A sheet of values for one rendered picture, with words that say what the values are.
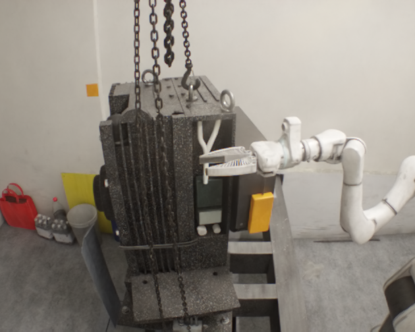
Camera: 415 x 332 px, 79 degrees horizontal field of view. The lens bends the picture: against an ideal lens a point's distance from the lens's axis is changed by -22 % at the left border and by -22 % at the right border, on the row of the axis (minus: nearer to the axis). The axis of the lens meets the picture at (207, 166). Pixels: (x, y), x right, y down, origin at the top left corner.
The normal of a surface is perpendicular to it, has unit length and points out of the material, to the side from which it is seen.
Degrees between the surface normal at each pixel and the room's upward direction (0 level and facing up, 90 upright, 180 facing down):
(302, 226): 90
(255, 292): 0
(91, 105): 90
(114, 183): 90
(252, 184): 90
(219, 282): 0
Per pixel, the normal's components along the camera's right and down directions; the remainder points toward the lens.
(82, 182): -0.05, 0.47
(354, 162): -0.59, 0.50
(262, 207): 0.20, 0.51
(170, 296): 0.01, -0.85
